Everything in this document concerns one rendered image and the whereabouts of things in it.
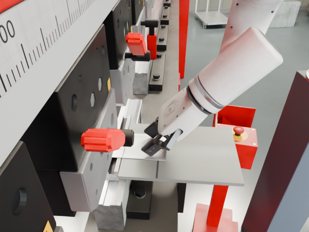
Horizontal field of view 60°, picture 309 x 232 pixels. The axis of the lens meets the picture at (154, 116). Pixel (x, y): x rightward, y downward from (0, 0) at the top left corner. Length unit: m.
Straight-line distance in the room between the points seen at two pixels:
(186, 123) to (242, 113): 0.66
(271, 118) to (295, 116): 1.49
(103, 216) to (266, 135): 1.91
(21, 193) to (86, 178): 0.10
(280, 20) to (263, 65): 4.35
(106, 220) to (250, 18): 0.51
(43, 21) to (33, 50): 0.02
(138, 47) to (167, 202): 0.43
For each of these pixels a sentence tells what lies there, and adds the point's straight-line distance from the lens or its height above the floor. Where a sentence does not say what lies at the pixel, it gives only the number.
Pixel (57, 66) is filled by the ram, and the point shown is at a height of 1.35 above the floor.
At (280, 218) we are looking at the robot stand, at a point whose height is 0.36.
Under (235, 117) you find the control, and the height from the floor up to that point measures 0.75.
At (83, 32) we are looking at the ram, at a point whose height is 1.35.
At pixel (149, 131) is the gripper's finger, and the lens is 0.64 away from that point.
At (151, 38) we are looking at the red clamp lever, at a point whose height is 1.21.
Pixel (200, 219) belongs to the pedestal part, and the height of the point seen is 0.12.
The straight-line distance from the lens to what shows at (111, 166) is 0.61.
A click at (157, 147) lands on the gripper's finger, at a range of 0.58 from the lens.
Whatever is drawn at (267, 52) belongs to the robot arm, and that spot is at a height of 1.26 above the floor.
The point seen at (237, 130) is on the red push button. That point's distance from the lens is 1.02.
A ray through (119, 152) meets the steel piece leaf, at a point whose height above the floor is 1.00.
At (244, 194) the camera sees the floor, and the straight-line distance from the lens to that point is 1.89.
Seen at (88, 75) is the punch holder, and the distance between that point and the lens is 0.27.
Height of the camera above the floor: 1.44
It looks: 37 degrees down
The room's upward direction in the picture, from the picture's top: straight up
